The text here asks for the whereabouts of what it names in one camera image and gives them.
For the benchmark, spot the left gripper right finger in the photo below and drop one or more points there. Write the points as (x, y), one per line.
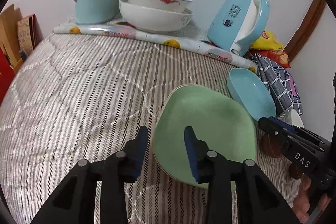
(258, 200)

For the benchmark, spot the white patterned bowl lower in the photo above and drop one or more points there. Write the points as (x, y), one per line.
(154, 20)

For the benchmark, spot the orange chips bag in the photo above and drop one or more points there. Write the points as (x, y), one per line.
(278, 56)

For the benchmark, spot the striped quilted table cover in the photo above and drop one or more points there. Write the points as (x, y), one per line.
(82, 97)

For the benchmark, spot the brown wooden door frame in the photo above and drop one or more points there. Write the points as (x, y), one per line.
(308, 25)

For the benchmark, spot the brown cardboard box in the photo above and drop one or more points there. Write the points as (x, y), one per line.
(9, 38)

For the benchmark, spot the red box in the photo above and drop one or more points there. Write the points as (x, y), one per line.
(6, 74)

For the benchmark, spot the light blue electric kettle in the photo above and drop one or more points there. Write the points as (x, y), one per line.
(238, 24)

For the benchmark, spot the brown clay bowl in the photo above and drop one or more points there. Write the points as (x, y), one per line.
(270, 146)

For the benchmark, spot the green plastic plate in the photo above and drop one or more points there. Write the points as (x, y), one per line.
(225, 126)

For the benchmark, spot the blue plastic plate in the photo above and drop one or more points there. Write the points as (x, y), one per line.
(248, 90)

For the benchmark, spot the patterned brown book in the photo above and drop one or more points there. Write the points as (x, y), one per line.
(29, 34)

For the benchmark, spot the large white bowl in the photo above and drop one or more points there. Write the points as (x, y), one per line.
(295, 118)

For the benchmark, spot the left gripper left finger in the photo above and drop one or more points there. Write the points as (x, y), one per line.
(73, 200)

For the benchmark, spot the rolled fruit-print sheet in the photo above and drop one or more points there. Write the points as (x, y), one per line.
(191, 45)

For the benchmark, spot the person's right hand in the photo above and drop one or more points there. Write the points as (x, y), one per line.
(301, 203)

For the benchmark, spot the yellow chips bag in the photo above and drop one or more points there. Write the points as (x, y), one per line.
(267, 42)

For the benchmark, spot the grey checked folded cloth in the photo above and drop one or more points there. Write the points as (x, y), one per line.
(280, 84)

